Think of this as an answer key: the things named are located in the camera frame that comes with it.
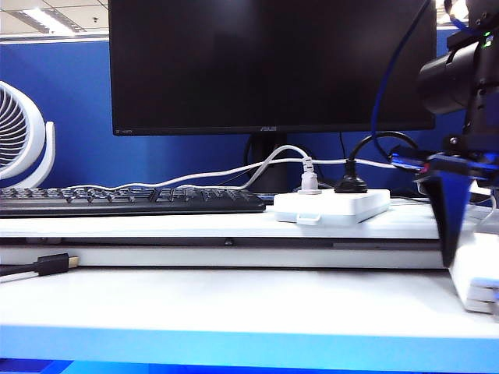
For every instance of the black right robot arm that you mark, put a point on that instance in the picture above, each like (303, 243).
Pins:
(444, 82)

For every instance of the ceiling light panel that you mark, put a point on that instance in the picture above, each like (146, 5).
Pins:
(43, 19)

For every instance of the white charger block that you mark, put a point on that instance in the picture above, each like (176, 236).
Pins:
(475, 265)

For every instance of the black ASUS monitor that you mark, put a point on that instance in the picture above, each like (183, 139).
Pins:
(234, 70)

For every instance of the blue office partition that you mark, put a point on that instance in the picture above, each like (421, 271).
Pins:
(78, 97)

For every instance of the white desk fan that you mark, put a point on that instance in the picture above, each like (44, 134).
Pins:
(35, 128)

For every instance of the white power strip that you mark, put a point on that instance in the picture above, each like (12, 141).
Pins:
(335, 208)

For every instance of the black keyboard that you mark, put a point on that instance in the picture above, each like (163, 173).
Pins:
(78, 206)

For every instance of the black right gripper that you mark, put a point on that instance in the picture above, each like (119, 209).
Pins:
(468, 163)

